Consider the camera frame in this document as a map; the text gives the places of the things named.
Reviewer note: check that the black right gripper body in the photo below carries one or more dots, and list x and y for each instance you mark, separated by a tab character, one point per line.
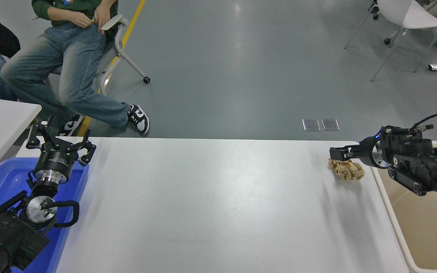
367	151

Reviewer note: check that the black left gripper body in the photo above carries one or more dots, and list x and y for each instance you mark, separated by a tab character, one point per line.
54	162

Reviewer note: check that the tan paper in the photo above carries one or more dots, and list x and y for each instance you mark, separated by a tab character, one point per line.
349	171

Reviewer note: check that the seated person's left forearm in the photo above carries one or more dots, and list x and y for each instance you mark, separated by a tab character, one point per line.
107	3

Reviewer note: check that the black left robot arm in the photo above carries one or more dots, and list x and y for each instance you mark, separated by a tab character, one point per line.
10	235

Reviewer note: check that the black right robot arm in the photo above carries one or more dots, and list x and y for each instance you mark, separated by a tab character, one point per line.
431	170

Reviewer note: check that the seated person's right forearm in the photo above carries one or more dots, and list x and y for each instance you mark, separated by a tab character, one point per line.
62	14

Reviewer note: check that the seated person's right hand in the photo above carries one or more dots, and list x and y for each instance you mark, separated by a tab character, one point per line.
83	21

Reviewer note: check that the seated person's left hand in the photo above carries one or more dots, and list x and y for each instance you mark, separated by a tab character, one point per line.
102	17

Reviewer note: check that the silver floor outlet plate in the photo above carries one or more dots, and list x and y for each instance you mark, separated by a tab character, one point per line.
330	124
311	125

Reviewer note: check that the blue plastic tray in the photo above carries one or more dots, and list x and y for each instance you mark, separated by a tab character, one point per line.
6	182

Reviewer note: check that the seated person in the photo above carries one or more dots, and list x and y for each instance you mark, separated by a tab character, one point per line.
74	53

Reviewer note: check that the large pale plastic bin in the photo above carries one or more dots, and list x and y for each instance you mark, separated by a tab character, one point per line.
431	227

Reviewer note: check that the grey wheeled office chair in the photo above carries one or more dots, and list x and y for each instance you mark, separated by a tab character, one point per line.
118	41

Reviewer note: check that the white shell chair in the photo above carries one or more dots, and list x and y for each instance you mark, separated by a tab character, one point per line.
408	13

